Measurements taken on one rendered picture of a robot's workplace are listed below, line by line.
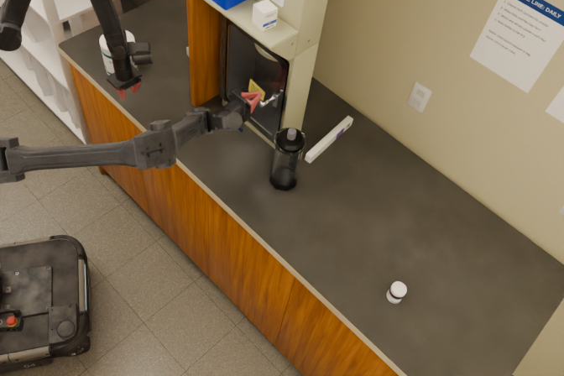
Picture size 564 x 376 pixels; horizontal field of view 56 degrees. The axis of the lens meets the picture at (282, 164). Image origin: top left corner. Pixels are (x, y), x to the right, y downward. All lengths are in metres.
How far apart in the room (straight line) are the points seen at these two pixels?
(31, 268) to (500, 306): 1.90
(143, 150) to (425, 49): 1.06
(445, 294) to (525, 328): 0.26
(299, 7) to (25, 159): 0.80
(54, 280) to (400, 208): 1.52
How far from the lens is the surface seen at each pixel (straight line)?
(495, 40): 1.74
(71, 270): 2.57
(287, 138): 1.71
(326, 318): 1.89
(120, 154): 1.24
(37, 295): 2.54
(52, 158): 1.31
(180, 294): 2.71
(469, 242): 1.96
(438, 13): 1.81
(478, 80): 1.83
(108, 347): 2.66
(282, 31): 1.56
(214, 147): 1.98
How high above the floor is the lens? 2.49
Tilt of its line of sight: 53 degrees down
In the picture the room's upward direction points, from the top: 10 degrees clockwise
